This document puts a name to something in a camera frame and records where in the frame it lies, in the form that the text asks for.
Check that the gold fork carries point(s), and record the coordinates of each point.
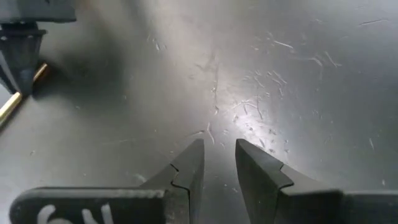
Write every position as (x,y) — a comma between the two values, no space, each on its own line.
(11,104)

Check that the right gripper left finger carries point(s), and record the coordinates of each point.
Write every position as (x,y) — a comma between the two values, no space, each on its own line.
(93,207)

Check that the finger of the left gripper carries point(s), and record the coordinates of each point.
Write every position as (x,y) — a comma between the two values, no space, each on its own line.
(25,56)
(3,71)

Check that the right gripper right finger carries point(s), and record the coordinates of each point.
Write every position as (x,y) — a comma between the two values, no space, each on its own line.
(311,208)

